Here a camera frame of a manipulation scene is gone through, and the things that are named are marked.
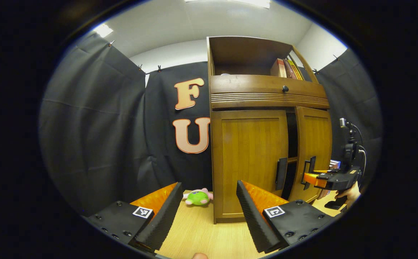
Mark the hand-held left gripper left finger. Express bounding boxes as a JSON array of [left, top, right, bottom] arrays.
[[86, 182, 184, 253]]

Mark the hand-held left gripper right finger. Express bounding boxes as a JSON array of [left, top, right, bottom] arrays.
[[236, 180, 336, 254]]

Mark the wooden cabinet door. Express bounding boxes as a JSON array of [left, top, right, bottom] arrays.
[[288, 106, 333, 204], [212, 110, 289, 220]]

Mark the wooden double-door shoe cabinet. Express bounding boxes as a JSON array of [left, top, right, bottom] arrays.
[[206, 36, 333, 224]]

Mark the green pink plush toy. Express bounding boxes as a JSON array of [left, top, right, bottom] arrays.
[[182, 188, 214, 206]]

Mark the dark red book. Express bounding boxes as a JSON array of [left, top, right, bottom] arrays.
[[283, 59, 298, 79]]

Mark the leaning cream red book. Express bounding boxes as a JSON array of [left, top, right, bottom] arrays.
[[270, 58, 288, 78]]

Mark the black backdrop cloth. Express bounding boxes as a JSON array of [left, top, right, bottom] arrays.
[[38, 32, 384, 216]]

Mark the large ceiling light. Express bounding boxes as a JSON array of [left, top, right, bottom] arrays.
[[185, 0, 271, 9]]

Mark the small ceiling light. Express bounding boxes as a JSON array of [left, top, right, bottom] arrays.
[[93, 23, 114, 38]]

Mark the black right door handle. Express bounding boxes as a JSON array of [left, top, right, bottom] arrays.
[[301, 156, 317, 190]]

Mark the black door handle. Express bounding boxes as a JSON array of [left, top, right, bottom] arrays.
[[275, 157, 288, 191], [301, 156, 317, 190]]

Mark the black left door handle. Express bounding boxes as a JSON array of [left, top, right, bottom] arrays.
[[275, 157, 288, 191]]

